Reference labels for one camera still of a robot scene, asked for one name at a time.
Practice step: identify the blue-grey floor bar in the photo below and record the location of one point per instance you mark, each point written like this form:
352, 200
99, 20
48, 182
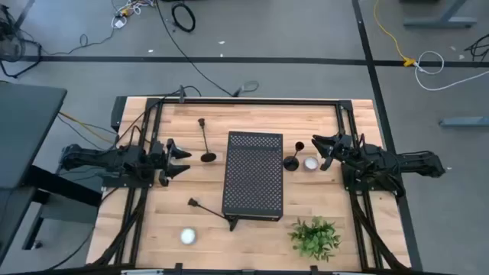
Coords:
464, 121

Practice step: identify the black candle stick holder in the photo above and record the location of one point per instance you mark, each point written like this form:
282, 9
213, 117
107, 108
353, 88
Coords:
232, 222
208, 156
291, 163

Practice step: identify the black perforated metal shelf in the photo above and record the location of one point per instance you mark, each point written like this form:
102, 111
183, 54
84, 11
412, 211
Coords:
252, 175

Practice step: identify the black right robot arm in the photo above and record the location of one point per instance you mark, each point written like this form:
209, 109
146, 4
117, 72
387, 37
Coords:
382, 162

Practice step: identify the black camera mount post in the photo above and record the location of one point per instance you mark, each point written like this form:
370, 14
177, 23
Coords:
182, 94

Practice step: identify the dark grey desk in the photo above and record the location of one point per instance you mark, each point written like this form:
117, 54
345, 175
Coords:
26, 126

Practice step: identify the black aluminium table frame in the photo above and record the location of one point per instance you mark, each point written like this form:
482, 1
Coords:
248, 101

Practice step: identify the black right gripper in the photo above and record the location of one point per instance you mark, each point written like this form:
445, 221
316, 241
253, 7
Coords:
344, 147

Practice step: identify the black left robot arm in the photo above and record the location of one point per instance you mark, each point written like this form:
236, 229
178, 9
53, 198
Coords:
114, 158

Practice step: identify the grey table leg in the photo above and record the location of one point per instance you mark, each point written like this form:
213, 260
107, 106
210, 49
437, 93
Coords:
439, 22

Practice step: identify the green artificial plant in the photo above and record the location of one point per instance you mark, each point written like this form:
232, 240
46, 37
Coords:
315, 238

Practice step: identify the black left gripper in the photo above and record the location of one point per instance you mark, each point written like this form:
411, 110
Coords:
157, 156

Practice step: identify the white candle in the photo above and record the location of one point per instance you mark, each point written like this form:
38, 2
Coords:
311, 163
188, 236

